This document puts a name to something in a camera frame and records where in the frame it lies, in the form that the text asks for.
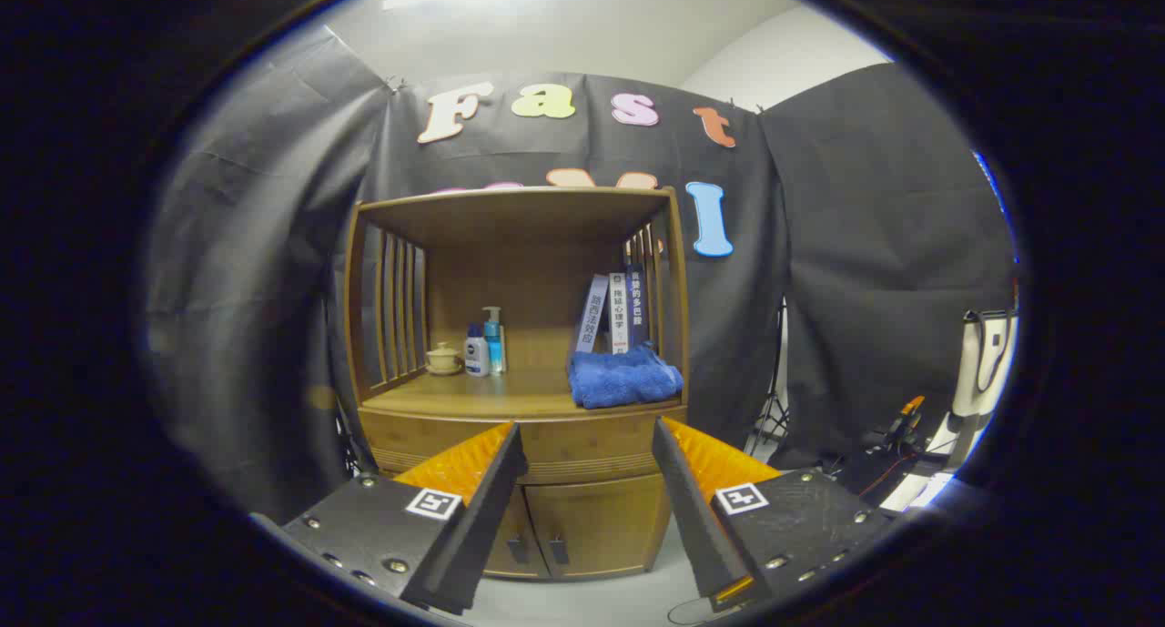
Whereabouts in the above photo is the dark blue book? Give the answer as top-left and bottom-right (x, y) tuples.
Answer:
(626, 265), (649, 348)

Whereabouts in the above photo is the blue folded towel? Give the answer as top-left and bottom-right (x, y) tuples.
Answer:
(568, 345), (684, 410)

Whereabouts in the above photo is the wooden cabinet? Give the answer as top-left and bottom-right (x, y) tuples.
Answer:
(343, 187), (690, 581)

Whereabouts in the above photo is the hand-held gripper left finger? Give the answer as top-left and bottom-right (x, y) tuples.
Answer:
(273, 420), (529, 616)

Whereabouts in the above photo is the wooden countertop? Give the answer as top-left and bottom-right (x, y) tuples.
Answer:
(364, 368), (684, 420)

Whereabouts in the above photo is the wooden drawer with black knob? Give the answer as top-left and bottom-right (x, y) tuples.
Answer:
(360, 409), (687, 485)

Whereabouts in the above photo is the white spine book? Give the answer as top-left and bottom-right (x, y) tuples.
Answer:
(608, 273), (630, 355)

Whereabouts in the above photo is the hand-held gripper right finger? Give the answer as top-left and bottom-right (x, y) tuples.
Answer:
(652, 416), (897, 612)

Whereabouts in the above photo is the orange and black clamp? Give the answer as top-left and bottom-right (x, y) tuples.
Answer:
(887, 395), (927, 446)

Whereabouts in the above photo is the blue pump bottle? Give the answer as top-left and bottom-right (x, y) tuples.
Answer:
(482, 306), (508, 375)

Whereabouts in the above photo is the black light stand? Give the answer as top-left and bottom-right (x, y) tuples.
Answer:
(746, 299), (793, 460)

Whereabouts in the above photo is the white tote bag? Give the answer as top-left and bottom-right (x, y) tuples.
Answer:
(951, 308), (1018, 419)

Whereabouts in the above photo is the wooden cabinet door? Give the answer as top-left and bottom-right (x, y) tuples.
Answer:
(482, 486), (551, 580)
(525, 474), (673, 580)

